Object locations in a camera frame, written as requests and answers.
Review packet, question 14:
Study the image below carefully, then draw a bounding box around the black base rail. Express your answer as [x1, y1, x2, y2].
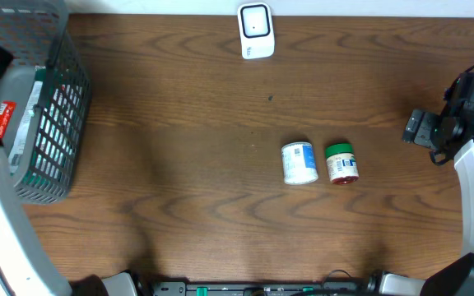
[149, 280, 364, 296]

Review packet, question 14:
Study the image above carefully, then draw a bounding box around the red sachet packet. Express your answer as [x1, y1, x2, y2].
[0, 101, 16, 139]

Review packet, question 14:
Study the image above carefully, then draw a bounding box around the green white pouch packet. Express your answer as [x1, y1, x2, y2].
[8, 66, 46, 174]

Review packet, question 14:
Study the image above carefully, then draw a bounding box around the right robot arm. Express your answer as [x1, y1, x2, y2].
[367, 111, 474, 295]

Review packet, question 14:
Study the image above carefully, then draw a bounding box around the green lid glass jar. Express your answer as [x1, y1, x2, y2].
[324, 143, 360, 185]

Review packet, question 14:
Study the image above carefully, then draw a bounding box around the white blue label container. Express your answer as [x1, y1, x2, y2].
[281, 141, 318, 185]

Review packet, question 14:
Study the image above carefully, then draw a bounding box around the grey plastic mesh basket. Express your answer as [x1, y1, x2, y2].
[0, 1, 91, 204]

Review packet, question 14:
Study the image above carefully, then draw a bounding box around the white barcode scanner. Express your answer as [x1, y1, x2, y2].
[237, 2, 275, 60]

